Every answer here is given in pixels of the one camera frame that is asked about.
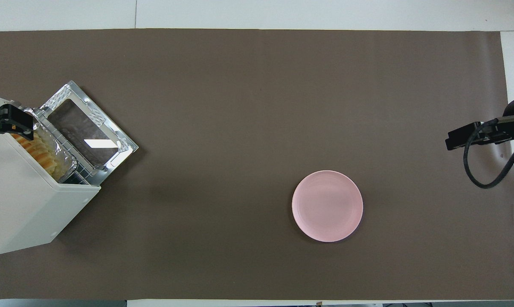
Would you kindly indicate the pink round plate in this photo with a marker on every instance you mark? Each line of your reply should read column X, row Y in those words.
column 327, row 207

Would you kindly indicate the yellow ridged bread loaf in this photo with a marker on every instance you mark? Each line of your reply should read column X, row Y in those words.
column 39, row 153

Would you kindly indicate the brown table mat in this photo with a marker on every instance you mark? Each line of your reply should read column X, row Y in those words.
column 239, row 106

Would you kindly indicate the cream toaster oven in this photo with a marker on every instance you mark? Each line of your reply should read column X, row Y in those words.
column 22, row 200

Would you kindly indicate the metal oven rack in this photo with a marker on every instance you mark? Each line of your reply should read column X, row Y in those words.
column 86, row 168

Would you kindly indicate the glass oven door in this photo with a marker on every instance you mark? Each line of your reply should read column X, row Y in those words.
column 86, row 128

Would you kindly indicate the aluminium foil tray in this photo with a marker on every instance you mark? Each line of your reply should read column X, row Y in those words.
column 65, row 160

